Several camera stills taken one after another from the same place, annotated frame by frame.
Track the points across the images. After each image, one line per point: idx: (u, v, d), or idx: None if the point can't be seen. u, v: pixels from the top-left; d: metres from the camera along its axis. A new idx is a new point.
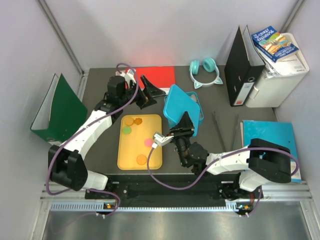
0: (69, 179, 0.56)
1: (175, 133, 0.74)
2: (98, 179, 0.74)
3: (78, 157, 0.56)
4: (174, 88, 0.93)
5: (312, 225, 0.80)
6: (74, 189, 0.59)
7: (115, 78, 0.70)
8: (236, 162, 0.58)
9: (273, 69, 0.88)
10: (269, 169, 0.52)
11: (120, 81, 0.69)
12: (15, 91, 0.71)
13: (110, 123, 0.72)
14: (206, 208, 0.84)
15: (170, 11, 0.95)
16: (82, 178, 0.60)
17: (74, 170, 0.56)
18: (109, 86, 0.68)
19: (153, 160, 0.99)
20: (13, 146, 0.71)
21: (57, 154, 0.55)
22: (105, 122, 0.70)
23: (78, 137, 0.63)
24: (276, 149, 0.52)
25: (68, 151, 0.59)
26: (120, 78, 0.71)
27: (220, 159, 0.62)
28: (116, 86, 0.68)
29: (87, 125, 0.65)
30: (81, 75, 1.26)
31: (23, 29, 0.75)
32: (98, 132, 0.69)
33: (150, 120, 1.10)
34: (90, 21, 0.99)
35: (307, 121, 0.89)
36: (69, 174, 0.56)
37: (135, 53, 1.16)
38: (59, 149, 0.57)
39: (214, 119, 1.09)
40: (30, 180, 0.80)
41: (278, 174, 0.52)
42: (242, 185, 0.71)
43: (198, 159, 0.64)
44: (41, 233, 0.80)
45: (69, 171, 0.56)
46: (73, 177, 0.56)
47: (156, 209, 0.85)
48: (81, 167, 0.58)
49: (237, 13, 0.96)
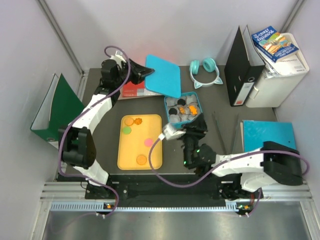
0: (81, 155, 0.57)
1: (187, 130, 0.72)
2: (100, 172, 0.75)
3: (88, 133, 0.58)
4: (149, 57, 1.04)
5: (312, 225, 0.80)
6: (85, 167, 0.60)
7: (107, 63, 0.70)
8: (248, 164, 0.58)
9: (273, 69, 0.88)
10: (285, 173, 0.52)
11: (113, 66, 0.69)
12: (15, 91, 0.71)
13: (110, 106, 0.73)
14: (207, 208, 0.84)
15: (171, 11, 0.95)
16: (91, 155, 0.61)
17: (86, 145, 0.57)
18: (103, 72, 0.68)
19: (154, 159, 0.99)
20: (13, 145, 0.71)
21: (66, 132, 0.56)
22: (106, 106, 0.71)
23: (84, 116, 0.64)
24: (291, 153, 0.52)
25: (76, 130, 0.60)
26: (112, 63, 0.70)
27: (229, 161, 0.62)
28: (110, 71, 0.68)
29: (90, 106, 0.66)
30: (81, 75, 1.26)
31: (23, 28, 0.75)
32: (101, 113, 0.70)
33: (150, 119, 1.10)
34: (90, 22, 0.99)
35: (308, 121, 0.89)
36: (81, 150, 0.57)
37: (134, 53, 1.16)
38: (68, 127, 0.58)
39: (215, 119, 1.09)
40: (29, 180, 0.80)
41: (292, 178, 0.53)
42: (245, 186, 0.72)
43: (208, 162, 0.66)
44: (41, 233, 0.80)
45: (81, 147, 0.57)
46: (85, 153, 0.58)
47: (156, 209, 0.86)
48: (91, 142, 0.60)
49: (237, 13, 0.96)
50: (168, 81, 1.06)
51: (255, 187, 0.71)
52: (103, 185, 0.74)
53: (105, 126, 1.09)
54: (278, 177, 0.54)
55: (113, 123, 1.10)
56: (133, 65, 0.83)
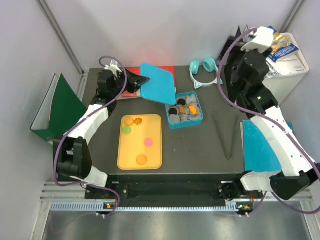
0: (76, 166, 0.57)
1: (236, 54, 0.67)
2: (99, 175, 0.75)
3: (84, 142, 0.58)
4: (142, 66, 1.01)
5: (312, 225, 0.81)
6: (81, 177, 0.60)
7: (104, 73, 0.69)
8: (291, 156, 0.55)
9: (272, 69, 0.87)
10: (294, 191, 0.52)
11: (109, 76, 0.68)
12: (15, 91, 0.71)
13: (107, 116, 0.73)
14: (207, 208, 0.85)
15: (171, 11, 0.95)
16: (87, 166, 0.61)
17: (82, 155, 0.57)
18: (99, 83, 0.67)
19: (153, 159, 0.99)
20: (13, 145, 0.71)
21: (61, 142, 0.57)
22: (103, 115, 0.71)
23: (80, 126, 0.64)
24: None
25: (71, 140, 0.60)
26: (109, 73, 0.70)
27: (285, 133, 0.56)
28: (106, 82, 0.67)
29: (87, 116, 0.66)
30: (81, 75, 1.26)
31: (23, 28, 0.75)
32: (98, 123, 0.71)
33: (151, 119, 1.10)
34: (90, 22, 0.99)
35: (308, 120, 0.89)
36: (76, 161, 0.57)
37: (134, 53, 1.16)
38: (64, 137, 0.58)
39: (215, 120, 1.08)
40: (29, 180, 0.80)
41: (287, 196, 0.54)
42: (243, 179, 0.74)
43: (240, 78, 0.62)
44: (41, 233, 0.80)
45: (76, 157, 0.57)
46: (80, 163, 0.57)
47: (156, 210, 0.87)
48: (87, 152, 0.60)
49: (237, 13, 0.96)
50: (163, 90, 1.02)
51: (251, 187, 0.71)
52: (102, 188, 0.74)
53: (104, 125, 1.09)
54: (287, 185, 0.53)
55: (113, 122, 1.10)
56: (130, 75, 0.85)
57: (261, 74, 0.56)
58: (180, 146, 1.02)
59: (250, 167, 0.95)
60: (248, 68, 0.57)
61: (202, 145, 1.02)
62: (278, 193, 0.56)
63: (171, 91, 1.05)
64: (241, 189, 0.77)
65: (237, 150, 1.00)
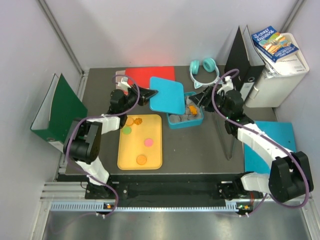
0: (87, 144, 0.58)
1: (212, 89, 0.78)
2: (101, 170, 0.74)
3: (100, 125, 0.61)
4: (152, 80, 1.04)
5: (312, 225, 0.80)
6: (89, 161, 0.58)
7: (116, 93, 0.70)
8: (268, 149, 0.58)
9: (273, 69, 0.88)
10: (279, 180, 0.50)
11: (121, 96, 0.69)
12: (15, 91, 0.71)
13: (118, 126, 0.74)
14: (206, 208, 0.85)
15: (171, 11, 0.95)
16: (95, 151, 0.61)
17: (95, 134, 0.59)
18: (112, 103, 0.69)
19: (153, 159, 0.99)
20: (13, 145, 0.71)
21: (80, 122, 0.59)
22: (114, 123, 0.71)
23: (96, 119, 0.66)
24: (302, 173, 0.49)
25: (87, 125, 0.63)
26: (121, 93, 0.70)
27: (259, 134, 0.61)
28: (118, 102, 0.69)
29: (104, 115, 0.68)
30: (81, 75, 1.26)
31: (22, 28, 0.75)
32: (109, 127, 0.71)
33: (151, 119, 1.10)
34: (90, 22, 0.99)
35: (308, 120, 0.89)
36: (89, 138, 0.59)
37: (134, 53, 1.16)
38: (83, 119, 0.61)
39: (215, 120, 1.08)
40: (29, 180, 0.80)
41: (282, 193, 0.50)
42: (243, 178, 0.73)
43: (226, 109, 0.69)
44: (41, 233, 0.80)
45: (90, 136, 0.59)
46: (92, 142, 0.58)
47: (156, 210, 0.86)
48: (99, 137, 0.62)
49: (237, 13, 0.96)
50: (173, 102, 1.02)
51: (250, 187, 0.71)
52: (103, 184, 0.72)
53: None
54: (274, 180, 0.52)
55: None
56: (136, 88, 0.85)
57: (238, 105, 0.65)
58: (180, 147, 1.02)
59: (249, 167, 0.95)
60: (228, 100, 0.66)
61: (202, 145, 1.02)
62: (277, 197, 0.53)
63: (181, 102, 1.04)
64: (241, 189, 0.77)
65: (237, 150, 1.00)
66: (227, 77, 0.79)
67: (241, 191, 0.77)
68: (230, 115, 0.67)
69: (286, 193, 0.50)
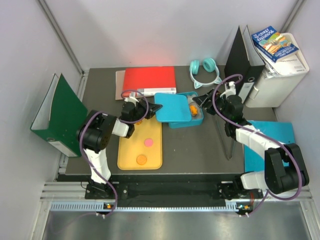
0: (100, 132, 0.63)
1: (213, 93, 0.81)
2: (105, 167, 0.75)
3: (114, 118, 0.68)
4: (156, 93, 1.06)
5: (312, 225, 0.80)
6: (99, 148, 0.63)
7: (127, 104, 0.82)
8: (263, 143, 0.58)
9: (273, 69, 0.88)
10: (273, 170, 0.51)
11: (131, 108, 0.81)
12: (15, 91, 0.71)
13: (126, 133, 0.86)
14: (206, 208, 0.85)
15: (171, 11, 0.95)
16: (105, 142, 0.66)
17: (110, 122, 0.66)
18: (123, 113, 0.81)
19: (154, 159, 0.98)
20: (13, 145, 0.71)
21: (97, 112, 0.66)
22: (123, 129, 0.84)
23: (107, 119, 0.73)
24: (294, 163, 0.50)
25: (101, 118, 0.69)
26: (131, 105, 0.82)
27: (254, 132, 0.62)
28: (128, 113, 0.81)
29: None
30: (81, 75, 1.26)
31: (22, 28, 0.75)
32: (119, 131, 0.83)
33: (151, 119, 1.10)
34: (90, 22, 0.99)
35: (308, 120, 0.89)
36: (103, 127, 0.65)
37: (134, 53, 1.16)
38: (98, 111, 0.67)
39: (215, 120, 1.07)
40: (29, 180, 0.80)
41: (276, 182, 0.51)
42: (243, 177, 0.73)
43: (227, 112, 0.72)
44: (41, 233, 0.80)
45: (104, 125, 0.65)
46: (105, 130, 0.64)
47: (156, 210, 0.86)
48: (111, 129, 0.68)
49: (238, 13, 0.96)
50: (175, 109, 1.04)
51: (250, 186, 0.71)
52: (105, 180, 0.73)
53: None
54: (269, 171, 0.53)
55: None
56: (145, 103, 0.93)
57: (238, 109, 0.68)
58: (180, 146, 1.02)
59: (249, 167, 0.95)
60: (229, 105, 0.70)
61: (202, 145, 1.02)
62: (272, 187, 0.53)
63: (184, 109, 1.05)
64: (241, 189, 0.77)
65: (237, 150, 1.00)
66: (231, 82, 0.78)
67: (241, 191, 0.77)
68: (230, 118, 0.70)
69: (280, 184, 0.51)
